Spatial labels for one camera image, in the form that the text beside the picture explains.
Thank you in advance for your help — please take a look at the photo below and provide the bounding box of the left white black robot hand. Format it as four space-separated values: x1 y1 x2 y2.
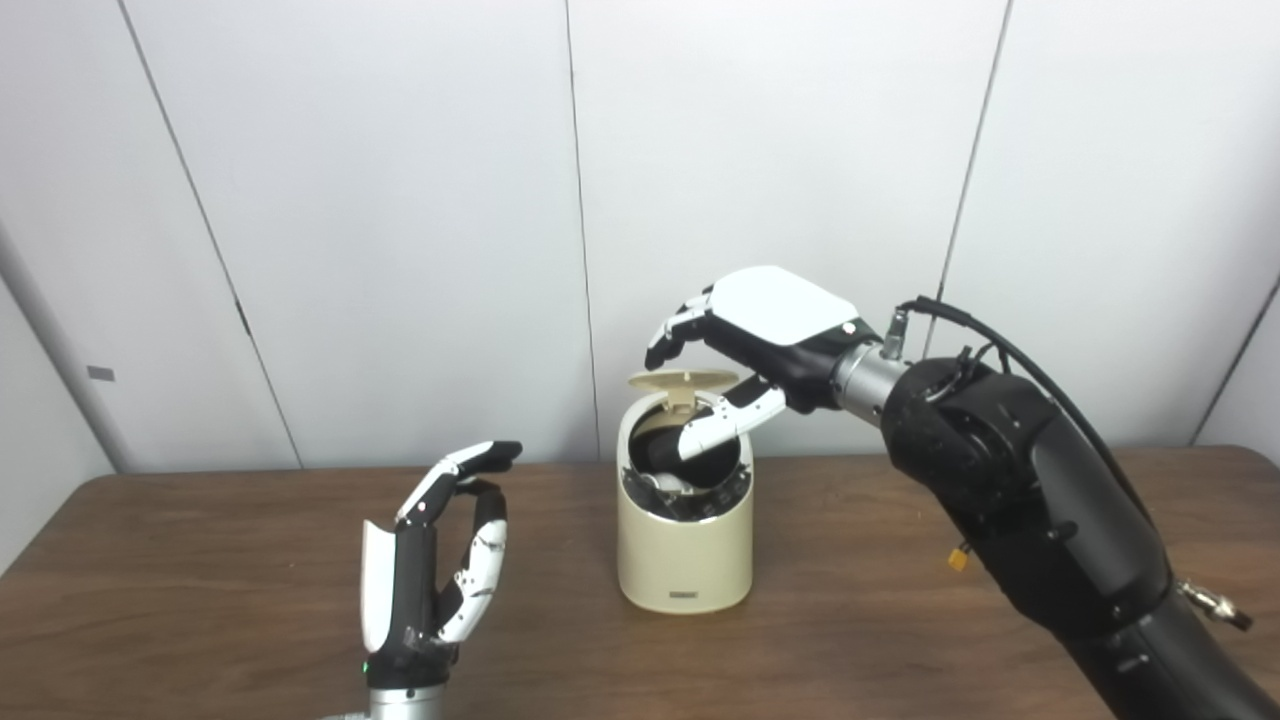
360 440 523 691

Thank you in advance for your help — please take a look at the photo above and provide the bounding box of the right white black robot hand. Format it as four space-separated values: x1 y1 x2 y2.
644 265 881 463

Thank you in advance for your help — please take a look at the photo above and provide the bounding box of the cream round bin lid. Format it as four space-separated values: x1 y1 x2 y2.
627 369 741 411

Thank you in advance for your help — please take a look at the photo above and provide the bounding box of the small white plastic bottle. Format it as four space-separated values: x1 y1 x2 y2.
636 472 701 501

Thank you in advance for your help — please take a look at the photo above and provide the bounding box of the cream-colored round bin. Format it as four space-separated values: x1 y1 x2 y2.
616 385 755 615

